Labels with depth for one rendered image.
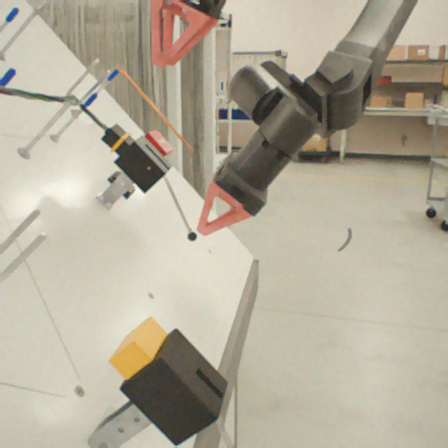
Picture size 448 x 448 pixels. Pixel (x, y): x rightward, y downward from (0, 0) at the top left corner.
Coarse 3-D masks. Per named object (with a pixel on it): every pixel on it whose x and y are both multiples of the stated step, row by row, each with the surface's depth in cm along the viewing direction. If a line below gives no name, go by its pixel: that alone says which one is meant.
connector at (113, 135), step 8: (112, 128) 59; (120, 128) 61; (104, 136) 59; (112, 136) 59; (120, 136) 60; (128, 136) 61; (112, 144) 60; (120, 144) 60; (128, 144) 60; (120, 152) 60
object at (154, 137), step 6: (150, 132) 84; (156, 132) 87; (150, 138) 84; (156, 138) 85; (162, 138) 88; (156, 144) 84; (162, 144) 85; (168, 144) 88; (162, 150) 84; (168, 150) 86
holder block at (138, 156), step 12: (132, 144) 59; (144, 144) 61; (120, 156) 60; (132, 156) 60; (144, 156) 59; (156, 156) 62; (120, 168) 60; (132, 168) 60; (144, 168) 60; (156, 168) 60; (168, 168) 62; (132, 180) 61; (144, 180) 61; (156, 180) 60; (144, 192) 61
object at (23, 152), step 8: (96, 64) 51; (88, 72) 51; (80, 80) 51; (72, 88) 52; (64, 104) 52; (72, 104) 52; (80, 104) 52; (56, 120) 53; (48, 128) 53; (40, 136) 54; (32, 144) 54; (24, 152) 54
